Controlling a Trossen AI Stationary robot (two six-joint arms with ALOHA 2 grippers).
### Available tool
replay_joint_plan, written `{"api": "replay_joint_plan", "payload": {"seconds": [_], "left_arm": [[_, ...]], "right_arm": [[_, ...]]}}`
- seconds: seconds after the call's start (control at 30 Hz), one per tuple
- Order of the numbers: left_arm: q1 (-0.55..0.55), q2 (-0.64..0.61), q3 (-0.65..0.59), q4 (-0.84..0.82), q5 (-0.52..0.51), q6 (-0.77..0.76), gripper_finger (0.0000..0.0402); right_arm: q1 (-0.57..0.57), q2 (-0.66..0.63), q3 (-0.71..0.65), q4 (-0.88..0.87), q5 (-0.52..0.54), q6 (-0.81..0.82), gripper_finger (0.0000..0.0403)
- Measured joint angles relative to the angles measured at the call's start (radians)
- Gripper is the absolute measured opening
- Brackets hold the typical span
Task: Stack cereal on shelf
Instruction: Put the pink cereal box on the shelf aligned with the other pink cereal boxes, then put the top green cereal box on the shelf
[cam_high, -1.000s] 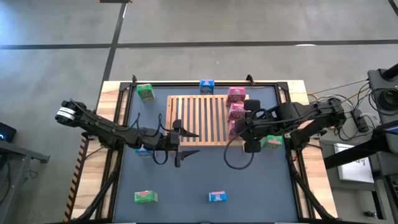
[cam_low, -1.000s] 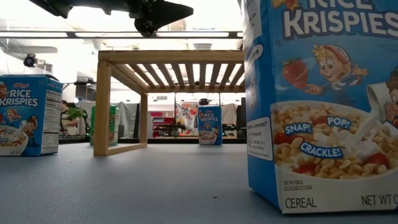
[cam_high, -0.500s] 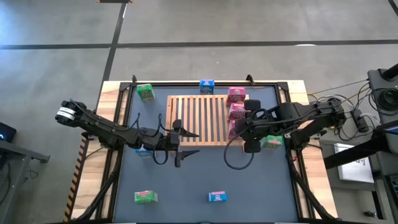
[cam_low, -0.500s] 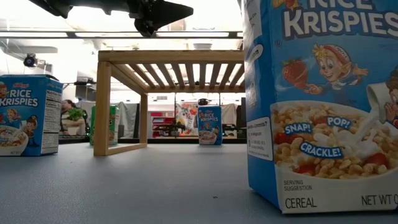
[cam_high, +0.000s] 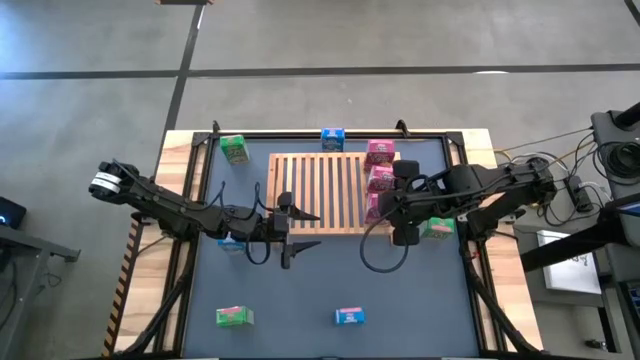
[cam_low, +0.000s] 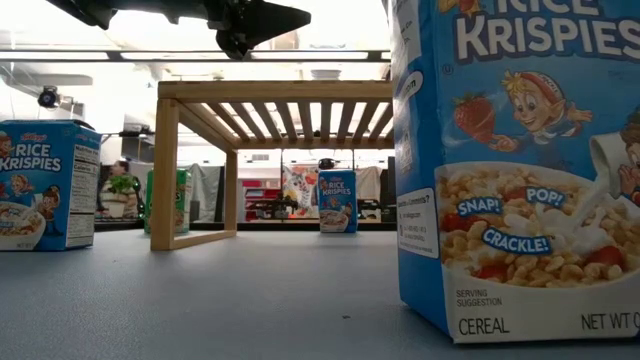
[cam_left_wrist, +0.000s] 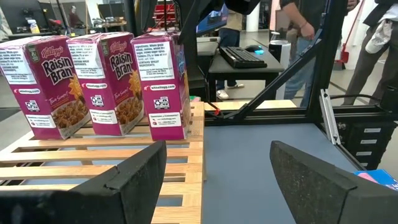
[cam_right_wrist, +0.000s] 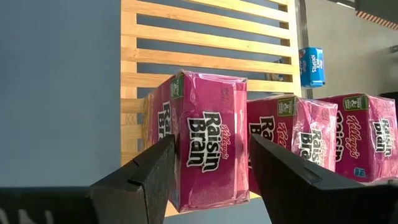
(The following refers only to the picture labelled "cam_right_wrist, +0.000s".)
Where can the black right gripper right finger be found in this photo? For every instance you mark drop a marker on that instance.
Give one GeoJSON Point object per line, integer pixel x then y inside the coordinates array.
{"type": "Point", "coordinates": [311, 193]}

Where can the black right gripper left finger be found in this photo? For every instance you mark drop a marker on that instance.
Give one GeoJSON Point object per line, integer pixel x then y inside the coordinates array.
{"type": "Point", "coordinates": [140, 180]}

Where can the pink Raisin Bran cereal box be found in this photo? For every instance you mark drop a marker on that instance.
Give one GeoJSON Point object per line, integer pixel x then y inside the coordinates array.
{"type": "Point", "coordinates": [289, 130]}
{"type": "Point", "coordinates": [367, 140]}
{"type": "Point", "coordinates": [211, 140]}

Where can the blue Rice Krispies cereal box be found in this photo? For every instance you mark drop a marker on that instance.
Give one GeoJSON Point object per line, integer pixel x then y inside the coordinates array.
{"type": "Point", "coordinates": [311, 67]}

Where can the wooden slatted shelf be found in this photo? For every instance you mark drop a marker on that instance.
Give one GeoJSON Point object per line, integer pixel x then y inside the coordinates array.
{"type": "Point", "coordinates": [202, 59]}

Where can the black orange-edged floor mat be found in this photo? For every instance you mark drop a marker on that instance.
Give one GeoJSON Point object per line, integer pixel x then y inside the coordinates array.
{"type": "Point", "coordinates": [376, 6]}

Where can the black metal table frame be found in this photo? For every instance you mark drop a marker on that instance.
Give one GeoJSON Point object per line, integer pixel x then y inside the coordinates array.
{"type": "Point", "coordinates": [304, 28]}

